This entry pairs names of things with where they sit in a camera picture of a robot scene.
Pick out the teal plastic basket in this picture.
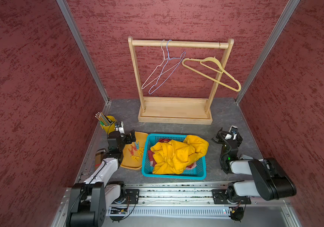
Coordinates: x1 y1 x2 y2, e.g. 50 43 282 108
142 133 206 180

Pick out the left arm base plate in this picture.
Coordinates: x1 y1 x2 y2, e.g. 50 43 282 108
121 189 140 205

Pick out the white wire hanger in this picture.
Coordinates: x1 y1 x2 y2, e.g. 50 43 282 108
141 39 182 90

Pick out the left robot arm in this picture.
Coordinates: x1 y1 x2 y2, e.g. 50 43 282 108
65 130 139 227

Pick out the wooden clothes rack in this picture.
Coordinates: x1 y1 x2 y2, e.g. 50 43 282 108
128 37 241 125

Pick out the cream plastic hanger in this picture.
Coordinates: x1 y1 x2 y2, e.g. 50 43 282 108
181 56 242 93

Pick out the aluminium mounting rail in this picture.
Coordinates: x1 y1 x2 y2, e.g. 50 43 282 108
104 183 301 227

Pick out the yellow pencil cup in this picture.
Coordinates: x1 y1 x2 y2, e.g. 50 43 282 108
100 115 117 135

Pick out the pink printed t-shirt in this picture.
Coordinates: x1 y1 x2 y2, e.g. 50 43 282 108
186 162 197 170

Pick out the yellow t-shirt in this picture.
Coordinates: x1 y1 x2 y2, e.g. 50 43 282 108
149 135 209 175

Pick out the plaid pencil case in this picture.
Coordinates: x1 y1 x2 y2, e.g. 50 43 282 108
95 148 106 169

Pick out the dark red t-shirt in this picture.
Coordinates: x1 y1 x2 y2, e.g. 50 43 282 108
147 138 170 167

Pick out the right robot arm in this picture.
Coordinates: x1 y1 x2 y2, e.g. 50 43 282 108
212 126 297 205

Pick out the light blue wire hanger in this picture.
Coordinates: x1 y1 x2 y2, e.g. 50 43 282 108
148 39 187 95

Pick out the yellow plastic tray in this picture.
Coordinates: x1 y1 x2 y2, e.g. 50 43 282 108
120 132 149 170

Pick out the pencils bundle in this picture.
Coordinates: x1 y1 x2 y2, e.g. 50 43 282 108
95 112 113 126

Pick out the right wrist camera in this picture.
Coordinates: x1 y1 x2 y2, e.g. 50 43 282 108
225 125 243 141

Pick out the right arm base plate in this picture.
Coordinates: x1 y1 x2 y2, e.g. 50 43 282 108
212 189 252 206

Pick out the small grey device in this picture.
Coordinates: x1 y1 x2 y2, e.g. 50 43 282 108
240 154 254 160

